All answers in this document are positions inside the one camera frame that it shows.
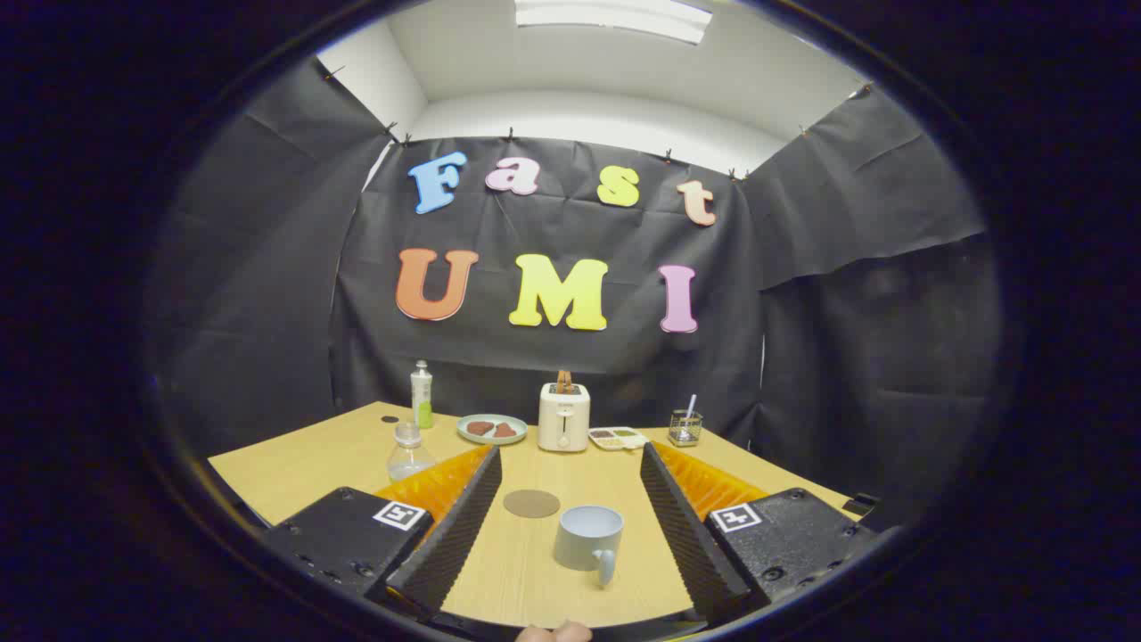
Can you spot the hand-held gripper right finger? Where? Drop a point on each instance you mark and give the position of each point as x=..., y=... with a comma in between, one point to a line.
x=682, y=535

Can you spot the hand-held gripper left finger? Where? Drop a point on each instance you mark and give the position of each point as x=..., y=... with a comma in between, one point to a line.
x=459, y=535

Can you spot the round brown coaster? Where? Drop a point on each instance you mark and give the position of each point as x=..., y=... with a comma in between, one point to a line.
x=531, y=504

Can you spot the clear juice bottle green label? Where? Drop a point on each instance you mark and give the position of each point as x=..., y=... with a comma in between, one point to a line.
x=408, y=459

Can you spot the pale blue cup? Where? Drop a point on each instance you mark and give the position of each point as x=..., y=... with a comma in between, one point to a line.
x=584, y=539

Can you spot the white bottle green band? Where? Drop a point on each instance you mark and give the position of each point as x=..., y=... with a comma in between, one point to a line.
x=422, y=397

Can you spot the pale green plate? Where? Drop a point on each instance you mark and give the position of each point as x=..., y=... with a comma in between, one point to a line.
x=492, y=440

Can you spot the brown meat slice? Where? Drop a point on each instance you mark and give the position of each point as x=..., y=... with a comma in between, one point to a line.
x=505, y=431
x=480, y=428

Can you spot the white divided dish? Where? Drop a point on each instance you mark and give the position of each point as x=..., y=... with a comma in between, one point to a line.
x=617, y=439

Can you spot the white straw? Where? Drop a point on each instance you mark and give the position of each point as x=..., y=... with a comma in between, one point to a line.
x=690, y=406

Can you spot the cream toaster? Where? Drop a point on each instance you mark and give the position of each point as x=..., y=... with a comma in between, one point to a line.
x=563, y=419

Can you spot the brown toast slice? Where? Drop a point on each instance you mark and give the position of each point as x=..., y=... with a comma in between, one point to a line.
x=564, y=383

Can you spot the ceiling light panel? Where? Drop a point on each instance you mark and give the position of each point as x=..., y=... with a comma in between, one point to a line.
x=615, y=16

